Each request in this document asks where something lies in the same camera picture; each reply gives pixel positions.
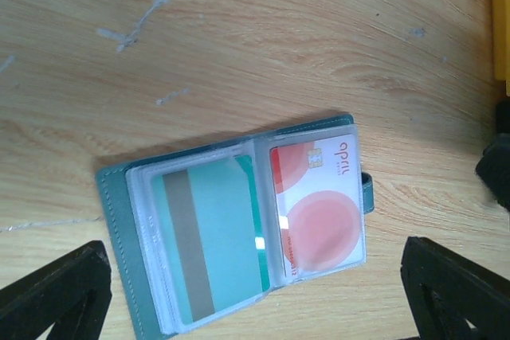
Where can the black bin with teal cards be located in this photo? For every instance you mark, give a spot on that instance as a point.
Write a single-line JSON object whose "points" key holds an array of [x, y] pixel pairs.
{"points": [[493, 167]]}

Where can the teal magnetic stripe card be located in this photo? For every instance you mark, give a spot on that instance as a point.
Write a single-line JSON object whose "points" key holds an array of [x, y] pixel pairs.
{"points": [[211, 230]]}

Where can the teal card holder wallet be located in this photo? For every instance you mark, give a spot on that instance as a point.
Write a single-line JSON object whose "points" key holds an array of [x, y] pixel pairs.
{"points": [[133, 224]]}

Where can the yellow bin with cards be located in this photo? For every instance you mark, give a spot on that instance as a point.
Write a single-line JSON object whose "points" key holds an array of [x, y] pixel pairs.
{"points": [[500, 37]]}

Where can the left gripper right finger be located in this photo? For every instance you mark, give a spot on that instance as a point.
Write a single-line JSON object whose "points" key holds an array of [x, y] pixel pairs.
{"points": [[451, 297]]}

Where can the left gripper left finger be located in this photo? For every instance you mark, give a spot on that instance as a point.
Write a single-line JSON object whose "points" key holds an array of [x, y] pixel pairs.
{"points": [[69, 296]]}

